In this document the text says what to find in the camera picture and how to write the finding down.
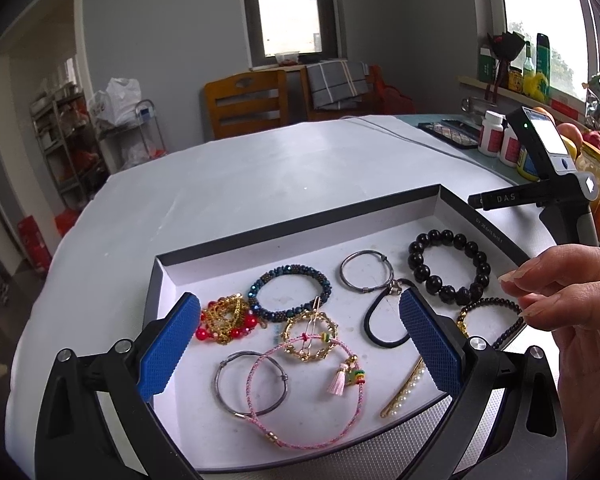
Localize grey plaid cloth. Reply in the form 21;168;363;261
306;60;370;110

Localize dark flower bouquet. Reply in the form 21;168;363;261
486;32;526;104

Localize small wire cart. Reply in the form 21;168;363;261
97;99;168;174

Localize dark bead gold charm bracelet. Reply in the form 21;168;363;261
455;296;527;351

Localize dark grey shallow box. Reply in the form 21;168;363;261
145;185;527;474

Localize wooden chair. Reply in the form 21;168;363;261
204;70;289;140

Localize white plastic bag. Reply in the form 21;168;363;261
87;77;143;127

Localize person's right hand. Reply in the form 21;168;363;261
500;244;600;477

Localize metal shelf rack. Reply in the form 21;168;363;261
29;82;109;210

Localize pearl gold hair clip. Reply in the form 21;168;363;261
380;358;426;418

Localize dark thin bangle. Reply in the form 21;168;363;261
211;350;289;418

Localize white tablecloth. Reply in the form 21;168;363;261
5;116;512;474

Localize white pill bottle red label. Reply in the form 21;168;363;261
498;126;520;167

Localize pink cord bracelet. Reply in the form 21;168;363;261
244;334;368;451

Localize red bead gold chain bracelet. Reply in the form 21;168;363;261
194;292;269;346

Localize red apple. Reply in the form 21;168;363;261
557;122;583;160

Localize blue bead bracelet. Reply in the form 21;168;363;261
247;264;334;323

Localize red bag on floor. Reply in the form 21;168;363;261
17;216;52;275

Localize orange juice jar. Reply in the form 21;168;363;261
576;141;600;200

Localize silver bangle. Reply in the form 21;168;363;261
338;249;396;294

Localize grey cable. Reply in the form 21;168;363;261
339;115;487;166

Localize yellow cap bottle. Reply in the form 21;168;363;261
516;146;539;182

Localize black hair tie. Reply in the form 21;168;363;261
363;277;420;350

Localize green box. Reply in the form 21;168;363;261
478;46;496;84

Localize gold ring bracelet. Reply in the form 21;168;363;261
281;296;340;363

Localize large black bead bracelet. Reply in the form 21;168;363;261
406;227;493;307

